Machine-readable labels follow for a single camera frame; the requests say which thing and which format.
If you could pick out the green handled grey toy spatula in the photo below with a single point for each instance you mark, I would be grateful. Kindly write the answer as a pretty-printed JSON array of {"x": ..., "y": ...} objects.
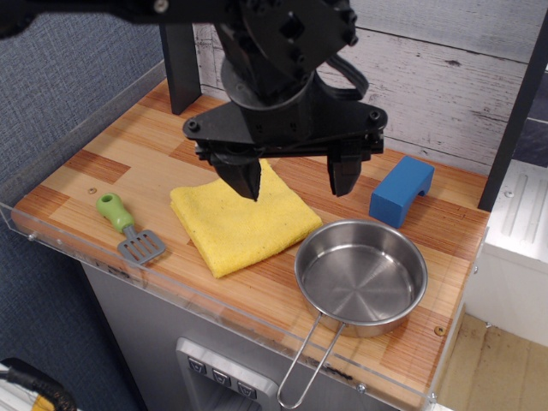
[{"x": 138, "y": 247}]

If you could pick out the white grooved metal block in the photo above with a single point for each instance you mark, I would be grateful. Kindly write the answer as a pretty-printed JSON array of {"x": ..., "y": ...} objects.
[{"x": 517, "y": 227}]

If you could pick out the silver dispenser button panel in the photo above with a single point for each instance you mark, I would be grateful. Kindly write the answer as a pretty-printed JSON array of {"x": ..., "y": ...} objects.
[{"x": 214, "y": 382}]

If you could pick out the yellow folded cloth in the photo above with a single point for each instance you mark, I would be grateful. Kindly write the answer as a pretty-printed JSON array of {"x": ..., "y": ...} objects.
[{"x": 231, "y": 232}]

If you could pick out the black right vertical post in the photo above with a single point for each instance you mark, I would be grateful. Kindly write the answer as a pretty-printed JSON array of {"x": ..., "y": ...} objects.
[{"x": 517, "y": 119}]

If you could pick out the stainless steel pan with handle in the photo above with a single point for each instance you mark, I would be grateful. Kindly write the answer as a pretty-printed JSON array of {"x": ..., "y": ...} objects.
[{"x": 359, "y": 278}]

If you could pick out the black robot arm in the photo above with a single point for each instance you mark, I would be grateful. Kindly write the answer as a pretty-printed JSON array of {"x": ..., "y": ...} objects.
[{"x": 290, "y": 92}]

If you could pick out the grey toy fridge cabinet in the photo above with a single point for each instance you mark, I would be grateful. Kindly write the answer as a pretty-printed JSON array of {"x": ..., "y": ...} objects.
[{"x": 147, "y": 324}]

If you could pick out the blue wooden arch block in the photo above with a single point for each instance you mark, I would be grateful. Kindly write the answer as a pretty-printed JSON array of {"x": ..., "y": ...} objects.
[{"x": 393, "y": 196}]

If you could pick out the clear acrylic table guard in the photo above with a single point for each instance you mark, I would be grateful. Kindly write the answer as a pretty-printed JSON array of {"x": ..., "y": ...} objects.
[{"x": 142, "y": 155}]

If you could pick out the black vertical post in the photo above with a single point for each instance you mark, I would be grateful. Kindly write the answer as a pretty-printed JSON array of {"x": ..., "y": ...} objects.
[
  {"x": 181, "y": 65},
  {"x": 517, "y": 119}
]

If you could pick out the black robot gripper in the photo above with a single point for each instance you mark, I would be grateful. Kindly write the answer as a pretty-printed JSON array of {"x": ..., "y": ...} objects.
[{"x": 316, "y": 121}]

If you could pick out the black left vertical post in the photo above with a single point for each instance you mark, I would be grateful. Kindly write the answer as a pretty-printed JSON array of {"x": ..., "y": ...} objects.
[{"x": 181, "y": 65}]

